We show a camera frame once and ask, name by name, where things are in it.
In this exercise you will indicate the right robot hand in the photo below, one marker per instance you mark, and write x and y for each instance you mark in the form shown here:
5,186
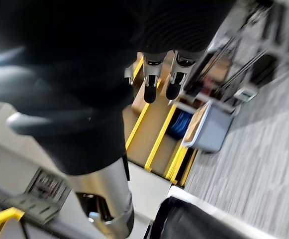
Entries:
89,74

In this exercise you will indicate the glossy yellow shelf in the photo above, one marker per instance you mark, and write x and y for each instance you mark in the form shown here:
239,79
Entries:
0,221

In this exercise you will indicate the yellow rack with brown boards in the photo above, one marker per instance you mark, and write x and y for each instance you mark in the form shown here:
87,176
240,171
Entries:
149,129

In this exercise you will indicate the blue coiled item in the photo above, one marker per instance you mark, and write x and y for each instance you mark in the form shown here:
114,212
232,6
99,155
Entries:
180,125

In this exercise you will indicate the grey plastic bin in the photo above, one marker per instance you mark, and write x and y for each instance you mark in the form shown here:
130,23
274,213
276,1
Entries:
214,129

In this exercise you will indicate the olive green tray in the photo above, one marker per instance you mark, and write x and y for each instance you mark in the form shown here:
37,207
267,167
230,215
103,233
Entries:
32,205

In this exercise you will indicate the white label holder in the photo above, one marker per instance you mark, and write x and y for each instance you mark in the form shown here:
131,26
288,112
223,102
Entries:
245,94

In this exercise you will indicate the metal frame cart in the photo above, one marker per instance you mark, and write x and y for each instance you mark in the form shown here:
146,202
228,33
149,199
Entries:
236,44

